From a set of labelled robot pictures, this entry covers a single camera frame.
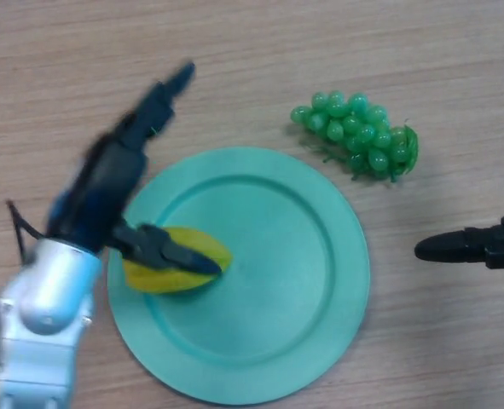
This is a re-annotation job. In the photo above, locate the yellow starfruit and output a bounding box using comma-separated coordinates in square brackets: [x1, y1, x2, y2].
[122, 227, 235, 296]

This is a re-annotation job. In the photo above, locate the green round plate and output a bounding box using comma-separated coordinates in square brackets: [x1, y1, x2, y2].
[106, 147, 371, 406]

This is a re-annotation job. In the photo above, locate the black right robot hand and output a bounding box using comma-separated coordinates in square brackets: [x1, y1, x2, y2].
[414, 16, 504, 270]

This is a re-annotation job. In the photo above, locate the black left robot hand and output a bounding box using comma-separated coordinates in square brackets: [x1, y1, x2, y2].
[46, 61, 223, 276]

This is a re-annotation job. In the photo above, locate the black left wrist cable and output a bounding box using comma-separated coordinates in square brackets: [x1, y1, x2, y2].
[6, 199, 49, 268]

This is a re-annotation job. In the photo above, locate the green grape bunch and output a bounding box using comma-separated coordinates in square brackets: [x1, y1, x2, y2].
[289, 90, 419, 183]

